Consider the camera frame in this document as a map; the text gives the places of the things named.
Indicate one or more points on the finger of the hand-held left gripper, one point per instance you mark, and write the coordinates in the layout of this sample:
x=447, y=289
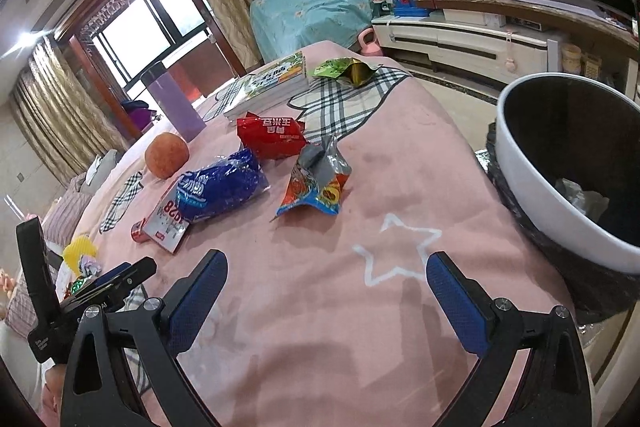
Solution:
x=107, y=282
x=142, y=268

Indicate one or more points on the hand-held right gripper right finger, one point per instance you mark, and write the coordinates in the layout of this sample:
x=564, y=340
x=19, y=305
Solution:
x=457, y=302

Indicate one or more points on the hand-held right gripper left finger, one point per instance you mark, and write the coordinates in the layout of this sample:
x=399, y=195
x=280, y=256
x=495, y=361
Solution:
x=195, y=302

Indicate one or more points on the red green drink can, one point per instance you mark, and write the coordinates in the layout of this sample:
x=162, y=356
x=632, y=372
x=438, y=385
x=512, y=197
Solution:
x=77, y=289

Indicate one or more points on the white and red box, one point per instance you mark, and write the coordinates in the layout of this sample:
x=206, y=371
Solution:
x=165, y=222

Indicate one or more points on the blue snack packet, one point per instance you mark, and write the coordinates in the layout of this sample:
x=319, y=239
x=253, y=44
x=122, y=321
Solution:
x=220, y=187

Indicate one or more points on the black white-rimmed trash bin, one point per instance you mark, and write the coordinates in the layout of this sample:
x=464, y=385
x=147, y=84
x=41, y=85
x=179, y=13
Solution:
x=525, y=177

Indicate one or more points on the grey and orange snack packet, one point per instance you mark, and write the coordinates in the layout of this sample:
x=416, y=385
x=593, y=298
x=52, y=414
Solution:
x=312, y=192

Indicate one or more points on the red snack packet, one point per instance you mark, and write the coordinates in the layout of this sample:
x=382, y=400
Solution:
x=270, y=139

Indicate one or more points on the person's left hand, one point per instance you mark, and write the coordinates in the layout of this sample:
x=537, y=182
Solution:
x=54, y=384

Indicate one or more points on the small red wrapper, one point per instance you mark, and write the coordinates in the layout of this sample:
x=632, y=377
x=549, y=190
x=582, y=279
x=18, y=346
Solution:
x=138, y=231

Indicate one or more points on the yellow spiky ball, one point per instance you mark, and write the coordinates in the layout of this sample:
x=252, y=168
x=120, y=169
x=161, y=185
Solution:
x=80, y=249

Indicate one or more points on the pink striped pillow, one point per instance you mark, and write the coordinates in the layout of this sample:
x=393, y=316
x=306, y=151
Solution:
x=65, y=212

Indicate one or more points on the grey pillow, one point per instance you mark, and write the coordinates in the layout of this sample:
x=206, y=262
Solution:
x=102, y=167

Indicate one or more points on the orange fruit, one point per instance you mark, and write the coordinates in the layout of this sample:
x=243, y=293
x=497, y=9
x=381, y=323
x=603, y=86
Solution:
x=166, y=156

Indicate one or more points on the silver foil mat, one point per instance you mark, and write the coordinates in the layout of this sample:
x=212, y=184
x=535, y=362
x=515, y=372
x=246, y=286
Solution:
x=485, y=162

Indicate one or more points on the purple bag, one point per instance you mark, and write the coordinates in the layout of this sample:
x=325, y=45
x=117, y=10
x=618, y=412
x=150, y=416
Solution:
x=135, y=114

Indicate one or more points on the clear plastic wrapper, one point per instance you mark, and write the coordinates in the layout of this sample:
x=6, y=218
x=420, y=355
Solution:
x=580, y=199

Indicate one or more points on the purple bottle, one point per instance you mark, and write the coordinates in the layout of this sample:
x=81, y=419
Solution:
x=175, y=107

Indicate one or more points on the green covered book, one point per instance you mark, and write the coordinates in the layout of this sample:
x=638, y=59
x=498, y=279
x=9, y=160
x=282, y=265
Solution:
x=270, y=79

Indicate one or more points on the pink cabinet child lock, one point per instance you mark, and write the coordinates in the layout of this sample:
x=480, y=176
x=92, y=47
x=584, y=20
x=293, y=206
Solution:
x=509, y=52

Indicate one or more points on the ceiling spotlight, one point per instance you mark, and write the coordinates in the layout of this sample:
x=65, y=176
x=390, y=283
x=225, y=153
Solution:
x=27, y=39

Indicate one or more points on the white tv stand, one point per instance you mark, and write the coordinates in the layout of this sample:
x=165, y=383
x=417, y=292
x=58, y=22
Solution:
x=450, y=42

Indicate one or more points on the green snack wrapper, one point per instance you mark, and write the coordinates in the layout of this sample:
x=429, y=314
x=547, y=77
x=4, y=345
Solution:
x=332, y=68

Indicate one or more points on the stacked yellow containers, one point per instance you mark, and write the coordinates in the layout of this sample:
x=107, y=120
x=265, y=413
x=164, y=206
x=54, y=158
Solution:
x=572, y=59

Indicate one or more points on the pink kettlebell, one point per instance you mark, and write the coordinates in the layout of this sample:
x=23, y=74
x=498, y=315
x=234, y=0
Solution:
x=370, y=44

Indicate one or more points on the white flat box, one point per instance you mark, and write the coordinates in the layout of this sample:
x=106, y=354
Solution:
x=472, y=17

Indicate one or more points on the light blue furniture cover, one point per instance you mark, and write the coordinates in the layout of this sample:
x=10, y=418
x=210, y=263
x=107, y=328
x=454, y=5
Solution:
x=310, y=7

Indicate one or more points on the balcony window with brown frame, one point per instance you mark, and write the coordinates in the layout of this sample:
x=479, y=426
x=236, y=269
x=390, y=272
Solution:
x=135, y=32

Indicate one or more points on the wooden toy frame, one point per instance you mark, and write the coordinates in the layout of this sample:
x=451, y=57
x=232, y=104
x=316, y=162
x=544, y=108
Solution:
x=593, y=67

